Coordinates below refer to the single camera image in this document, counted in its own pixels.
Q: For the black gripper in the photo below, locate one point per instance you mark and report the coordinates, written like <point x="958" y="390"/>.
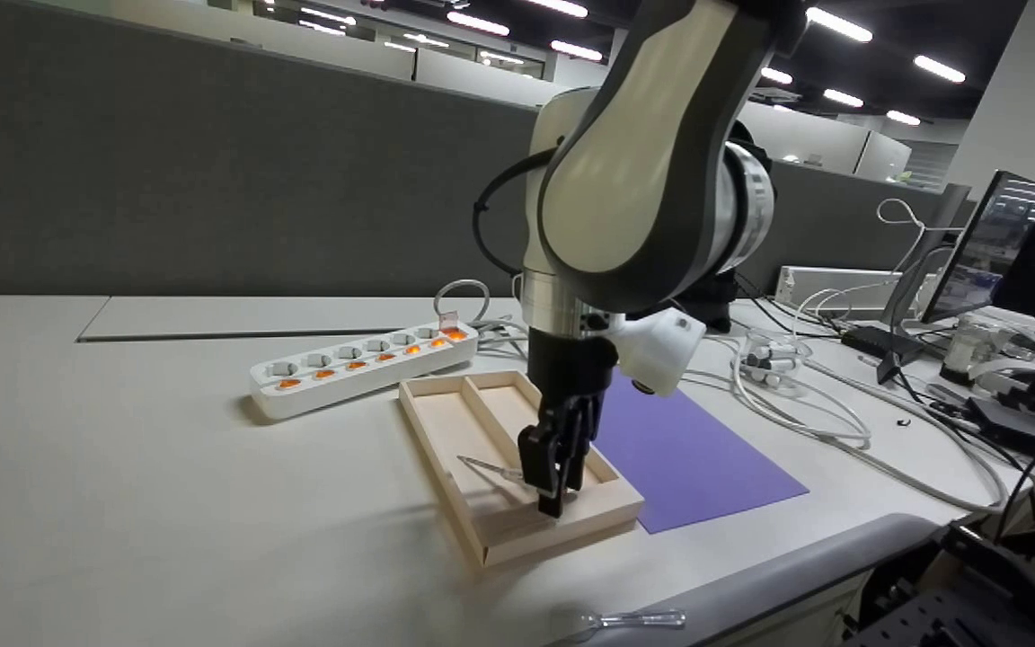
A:
<point x="573" y="379"/>

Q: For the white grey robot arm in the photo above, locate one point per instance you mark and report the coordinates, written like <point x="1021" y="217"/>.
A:
<point x="640" y="196"/>

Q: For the white wooden tray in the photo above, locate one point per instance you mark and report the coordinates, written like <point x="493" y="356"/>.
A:
<point x="467" y="434"/>

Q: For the purple placemat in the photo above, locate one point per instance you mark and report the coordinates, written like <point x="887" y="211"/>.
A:
<point x="683" y="462"/>

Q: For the clear plastic spoon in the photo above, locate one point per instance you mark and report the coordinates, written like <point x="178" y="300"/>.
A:
<point x="638" y="620"/>

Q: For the white power strip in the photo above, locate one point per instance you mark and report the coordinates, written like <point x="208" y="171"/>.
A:
<point x="330" y="377"/>

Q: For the white box device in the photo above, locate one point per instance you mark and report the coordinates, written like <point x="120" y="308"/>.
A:
<point x="836" y="290"/>

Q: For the computer monitor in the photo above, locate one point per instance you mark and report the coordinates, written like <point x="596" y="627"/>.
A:
<point x="987" y="246"/>

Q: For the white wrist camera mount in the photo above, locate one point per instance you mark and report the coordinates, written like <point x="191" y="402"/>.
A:
<point x="657" y="349"/>

